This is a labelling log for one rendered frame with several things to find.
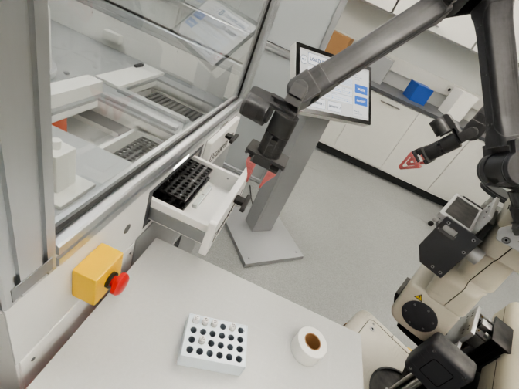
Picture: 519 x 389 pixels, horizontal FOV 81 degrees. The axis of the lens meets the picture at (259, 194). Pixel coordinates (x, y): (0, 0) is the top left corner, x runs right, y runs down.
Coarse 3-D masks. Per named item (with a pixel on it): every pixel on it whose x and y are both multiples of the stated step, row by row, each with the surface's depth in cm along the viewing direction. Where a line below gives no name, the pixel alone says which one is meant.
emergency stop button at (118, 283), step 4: (124, 272) 52; (116, 276) 52; (120, 276) 51; (124, 276) 51; (128, 276) 52; (112, 280) 51; (116, 280) 50; (120, 280) 51; (124, 280) 51; (128, 280) 53; (112, 284) 51; (116, 284) 50; (120, 284) 50; (124, 284) 52; (112, 288) 50; (116, 288) 50; (120, 288) 51; (124, 288) 53; (112, 292) 50; (116, 292) 50; (120, 292) 52
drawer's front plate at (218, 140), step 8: (232, 120) 110; (224, 128) 102; (232, 128) 111; (216, 136) 96; (224, 136) 103; (208, 144) 91; (216, 144) 97; (208, 152) 93; (216, 152) 102; (208, 160) 95
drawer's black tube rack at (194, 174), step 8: (192, 160) 86; (184, 168) 81; (200, 168) 84; (176, 176) 82; (184, 176) 78; (192, 176) 80; (208, 176) 87; (168, 184) 73; (176, 184) 74; (184, 184) 76; (200, 184) 84; (160, 192) 74; (168, 192) 76; (176, 192) 72; (168, 200) 74; (176, 200) 75; (184, 208) 74
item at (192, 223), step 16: (224, 176) 89; (224, 192) 90; (160, 208) 69; (176, 208) 69; (192, 208) 79; (208, 208) 82; (160, 224) 71; (176, 224) 70; (192, 224) 69; (208, 224) 68
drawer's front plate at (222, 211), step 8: (240, 176) 83; (240, 184) 79; (232, 192) 75; (240, 192) 87; (224, 200) 72; (232, 200) 74; (224, 208) 69; (232, 208) 87; (216, 216) 66; (224, 216) 72; (216, 224) 65; (208, 232) 66; (216, 232) 72; (208, 240) 67; (200, 248) 69; (208, 248) 69
